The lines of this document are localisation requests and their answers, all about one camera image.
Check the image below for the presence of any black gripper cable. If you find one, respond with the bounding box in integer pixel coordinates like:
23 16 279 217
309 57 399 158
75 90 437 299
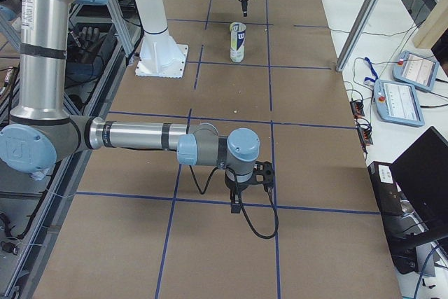
188 165 279 239

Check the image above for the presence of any far orange black connector block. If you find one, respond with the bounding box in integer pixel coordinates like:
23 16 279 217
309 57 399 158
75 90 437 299
350 100 365 118

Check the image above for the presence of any black computer box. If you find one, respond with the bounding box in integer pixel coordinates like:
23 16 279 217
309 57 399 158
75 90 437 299
367 161 421 238

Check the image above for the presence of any blue teach pendant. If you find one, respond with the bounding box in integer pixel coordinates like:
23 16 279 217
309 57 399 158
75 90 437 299
374 79 425 127
393 50 439 92

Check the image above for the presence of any near blue teach pendant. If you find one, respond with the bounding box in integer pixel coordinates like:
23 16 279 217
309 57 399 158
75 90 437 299
374 79 425 127

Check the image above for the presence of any far blue teach pendant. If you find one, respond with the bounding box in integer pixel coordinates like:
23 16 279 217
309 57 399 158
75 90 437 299
393 50 439 92

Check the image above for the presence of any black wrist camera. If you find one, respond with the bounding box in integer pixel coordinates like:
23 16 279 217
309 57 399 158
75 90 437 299
253 161 274 190

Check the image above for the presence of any white camera stand pillar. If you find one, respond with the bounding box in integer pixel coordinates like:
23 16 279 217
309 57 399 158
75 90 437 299
135 0 188 78

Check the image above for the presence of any blue lanyard badge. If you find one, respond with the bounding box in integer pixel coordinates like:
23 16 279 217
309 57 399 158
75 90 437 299
362 57 379 86

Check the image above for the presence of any clear tennis ball can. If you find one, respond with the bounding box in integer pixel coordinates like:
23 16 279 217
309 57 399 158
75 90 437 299
230 22 246 63

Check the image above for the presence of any black laptop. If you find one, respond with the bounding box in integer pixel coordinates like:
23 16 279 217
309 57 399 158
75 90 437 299
391 126 447 227

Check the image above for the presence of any near orange black connector block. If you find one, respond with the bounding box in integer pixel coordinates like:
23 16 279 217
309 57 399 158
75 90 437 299
356 123 373 148

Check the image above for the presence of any aluminium frame post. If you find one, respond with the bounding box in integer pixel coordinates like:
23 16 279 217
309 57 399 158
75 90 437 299
335 0 379 72

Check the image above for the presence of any orange black connector block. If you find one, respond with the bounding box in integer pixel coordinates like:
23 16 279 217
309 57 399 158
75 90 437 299
356 123 373 148
350 100 365 118

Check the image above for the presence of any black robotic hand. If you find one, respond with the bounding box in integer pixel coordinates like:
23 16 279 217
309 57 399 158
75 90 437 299
68 26 105 64

